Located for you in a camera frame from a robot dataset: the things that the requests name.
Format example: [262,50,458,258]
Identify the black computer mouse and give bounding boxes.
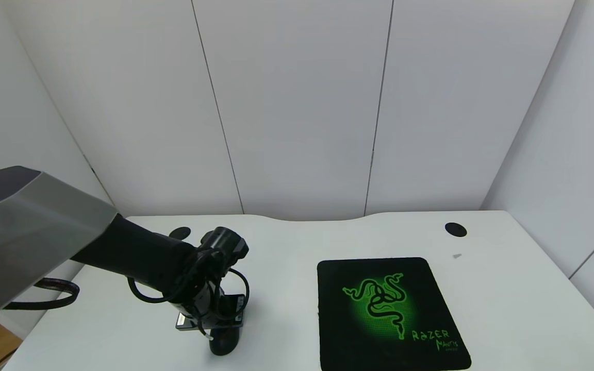
[208,326,242,357]

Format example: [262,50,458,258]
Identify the black green snake mouse pad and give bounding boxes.
[317,257,472,371]

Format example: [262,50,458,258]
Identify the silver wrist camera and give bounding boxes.
[175,312,211,332]

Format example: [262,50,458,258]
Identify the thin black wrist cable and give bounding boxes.
[127,250,251,338]

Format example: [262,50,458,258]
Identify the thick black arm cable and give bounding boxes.
[3,278,80,311]

